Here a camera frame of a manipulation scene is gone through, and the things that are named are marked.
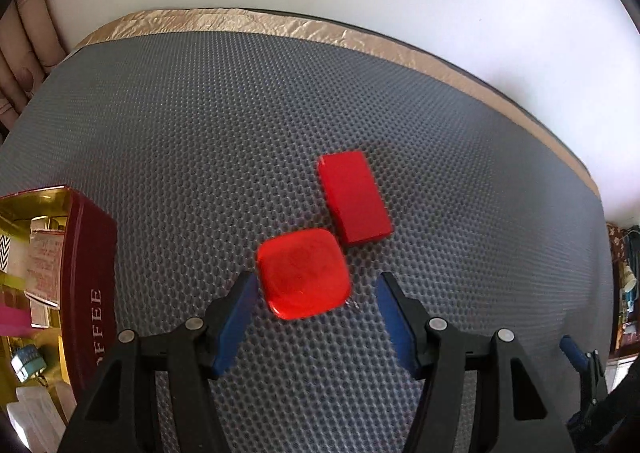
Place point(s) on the grey textured mat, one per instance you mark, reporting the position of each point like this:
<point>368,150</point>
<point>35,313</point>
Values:
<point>200,133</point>

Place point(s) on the white plastic packet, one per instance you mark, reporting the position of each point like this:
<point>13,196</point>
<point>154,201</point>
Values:
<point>35,408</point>

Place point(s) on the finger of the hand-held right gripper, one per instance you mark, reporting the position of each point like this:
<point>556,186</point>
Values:
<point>572,348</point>

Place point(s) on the pink flat item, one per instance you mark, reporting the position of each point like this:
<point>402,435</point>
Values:
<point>15,320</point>

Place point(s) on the zigzag patterned card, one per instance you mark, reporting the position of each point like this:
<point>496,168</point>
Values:
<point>5,253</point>

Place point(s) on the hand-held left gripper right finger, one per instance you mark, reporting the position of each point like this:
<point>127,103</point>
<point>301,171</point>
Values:
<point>395,323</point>

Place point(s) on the blue grey small item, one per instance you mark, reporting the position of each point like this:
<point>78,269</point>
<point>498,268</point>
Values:
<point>27,363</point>

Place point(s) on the red tin box gold interior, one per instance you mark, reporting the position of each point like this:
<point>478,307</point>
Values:
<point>90,258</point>

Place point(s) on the patterned beige curtain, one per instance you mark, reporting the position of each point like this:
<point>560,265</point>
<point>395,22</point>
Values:
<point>25,58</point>

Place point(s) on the red rounded square container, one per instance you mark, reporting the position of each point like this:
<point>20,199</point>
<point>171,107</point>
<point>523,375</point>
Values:
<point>302,273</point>

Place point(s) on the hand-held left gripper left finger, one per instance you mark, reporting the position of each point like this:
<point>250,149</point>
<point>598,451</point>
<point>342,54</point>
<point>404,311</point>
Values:
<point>235,328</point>

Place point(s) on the cluttered shelf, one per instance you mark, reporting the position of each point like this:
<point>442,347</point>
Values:
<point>625,283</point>

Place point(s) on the red rectangular block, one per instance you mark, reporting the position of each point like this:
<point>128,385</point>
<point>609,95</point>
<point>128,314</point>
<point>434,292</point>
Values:
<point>355,198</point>

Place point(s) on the printed paper carton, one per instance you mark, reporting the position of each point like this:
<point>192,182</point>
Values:
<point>45,258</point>

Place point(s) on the gold foil table edging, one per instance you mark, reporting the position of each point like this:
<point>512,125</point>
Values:
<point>350,35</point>

